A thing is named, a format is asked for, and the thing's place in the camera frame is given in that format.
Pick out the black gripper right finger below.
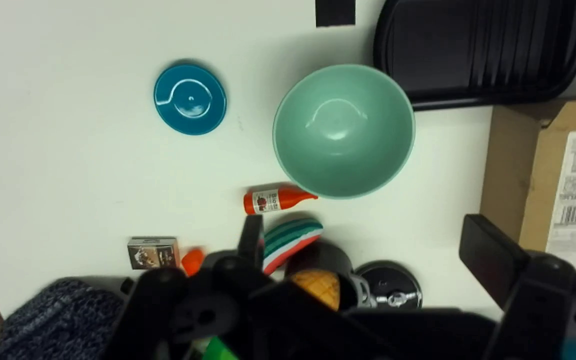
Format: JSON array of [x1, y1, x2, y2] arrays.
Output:
[[459, 212, 576, 360]]

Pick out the yellow bread toy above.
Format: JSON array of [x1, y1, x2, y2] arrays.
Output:
[[291, 267, 344, 315]]

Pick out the brown cardboard box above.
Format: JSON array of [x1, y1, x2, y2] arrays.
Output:
[[479, 98, 576, 278]]

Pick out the small brown printed box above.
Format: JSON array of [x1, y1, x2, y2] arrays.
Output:
[[127, 236, 182, 272]]

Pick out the black plastic tray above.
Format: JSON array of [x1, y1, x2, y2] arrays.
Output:
[[372, 0, 576, 113]]

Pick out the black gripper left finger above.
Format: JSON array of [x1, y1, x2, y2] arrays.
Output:
[[110, 214, 284, 360]]

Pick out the green ceramic bowl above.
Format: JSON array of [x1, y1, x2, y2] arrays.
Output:
[[273, 62, 416, 201]]

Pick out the plush watermelon slice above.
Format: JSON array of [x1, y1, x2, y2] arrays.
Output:
[[260, 212, 327, 276]]

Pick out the blue round plate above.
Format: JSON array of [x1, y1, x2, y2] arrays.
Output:
[[153, 58, 231, 139]]

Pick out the black frying pan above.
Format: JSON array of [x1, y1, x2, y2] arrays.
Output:
[[355, 261, 427, 311]]

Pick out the black rectangular block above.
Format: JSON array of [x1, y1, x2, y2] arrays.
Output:
[[315, 0, 358, 31]]

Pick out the green plastic cup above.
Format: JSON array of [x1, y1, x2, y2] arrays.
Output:
[[194, 337, 239, 360]]

